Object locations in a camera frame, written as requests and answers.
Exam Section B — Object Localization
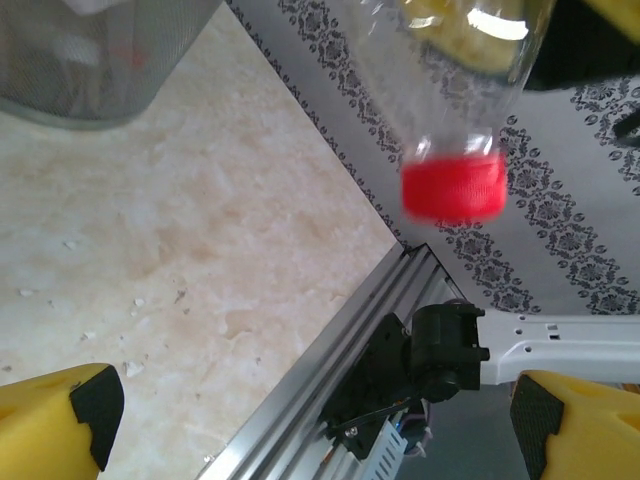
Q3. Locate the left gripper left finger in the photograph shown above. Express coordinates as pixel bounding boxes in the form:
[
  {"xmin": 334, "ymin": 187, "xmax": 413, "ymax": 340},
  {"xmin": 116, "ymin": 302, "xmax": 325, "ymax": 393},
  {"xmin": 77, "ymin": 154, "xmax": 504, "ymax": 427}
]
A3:
[{"xmin": 0, "ymin": 362, "xmax": 126, "ymax": 480}]

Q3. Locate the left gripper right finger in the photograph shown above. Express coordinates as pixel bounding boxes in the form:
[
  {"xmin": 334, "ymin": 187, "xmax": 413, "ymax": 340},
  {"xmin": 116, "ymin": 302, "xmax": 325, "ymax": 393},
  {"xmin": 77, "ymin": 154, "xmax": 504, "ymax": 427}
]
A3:
[{"xmin": 508, "ymin": 369, "xmax": 640, "ymax": 480}]

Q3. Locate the clear bottle with orange label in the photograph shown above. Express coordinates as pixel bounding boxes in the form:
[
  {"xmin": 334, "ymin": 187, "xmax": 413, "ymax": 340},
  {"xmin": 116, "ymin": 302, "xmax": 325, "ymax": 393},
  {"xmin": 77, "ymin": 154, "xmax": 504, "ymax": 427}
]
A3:
[{"xmin": 349, "ymin": 0, "xmax": 557, "ymax": 224}]

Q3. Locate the slotted grey cable duct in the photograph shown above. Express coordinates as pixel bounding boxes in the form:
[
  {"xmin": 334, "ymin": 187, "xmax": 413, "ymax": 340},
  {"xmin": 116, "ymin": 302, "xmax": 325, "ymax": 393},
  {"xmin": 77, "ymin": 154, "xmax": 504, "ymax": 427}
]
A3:
[{"xmin": 362, "ymin": 419, "xmax": 434, "ymax": 480}]

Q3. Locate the aluminium front rail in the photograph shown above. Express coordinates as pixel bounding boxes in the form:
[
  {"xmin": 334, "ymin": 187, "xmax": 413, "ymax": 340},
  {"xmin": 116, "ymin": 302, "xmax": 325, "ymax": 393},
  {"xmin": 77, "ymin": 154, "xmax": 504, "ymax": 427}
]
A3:
[{"xmin": 197, "ymin": 242, "xmax": 454, "ymax": 480}]

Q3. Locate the silver wire mesh bin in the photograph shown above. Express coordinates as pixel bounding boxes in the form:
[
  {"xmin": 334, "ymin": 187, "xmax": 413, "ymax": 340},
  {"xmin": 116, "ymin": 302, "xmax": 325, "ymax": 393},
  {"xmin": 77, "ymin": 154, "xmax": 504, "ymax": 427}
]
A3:
[{"xmin": 0, "ymin": 0, "xmax": 221, "ymax": 132}]

